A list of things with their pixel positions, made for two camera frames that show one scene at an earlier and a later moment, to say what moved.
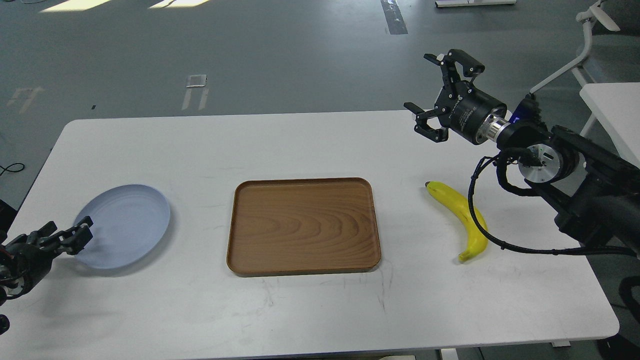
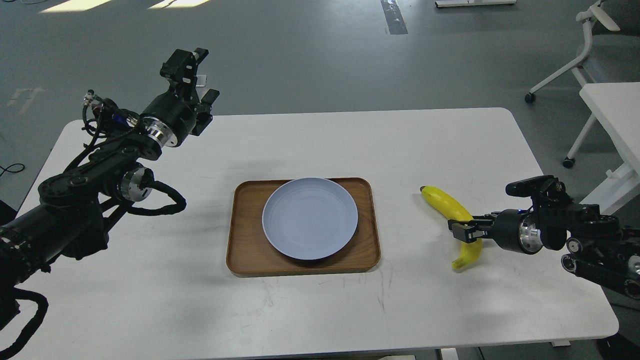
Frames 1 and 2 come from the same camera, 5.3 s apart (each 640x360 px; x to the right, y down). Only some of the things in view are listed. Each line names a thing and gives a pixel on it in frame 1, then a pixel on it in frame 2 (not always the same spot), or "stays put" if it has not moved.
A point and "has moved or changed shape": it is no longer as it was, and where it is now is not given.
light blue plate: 130,222 → 310,218
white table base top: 456,3 stays put
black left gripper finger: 71,241 → 204,117
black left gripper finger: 35,236 → 182,69
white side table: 616,107 stays put
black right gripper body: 462,107 → 518,230
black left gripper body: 24,264 → 172,117
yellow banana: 460,202 has moved or changed shape
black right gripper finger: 438,135 → 468,231
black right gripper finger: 471,67 → 491,216
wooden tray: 302,225 stays put
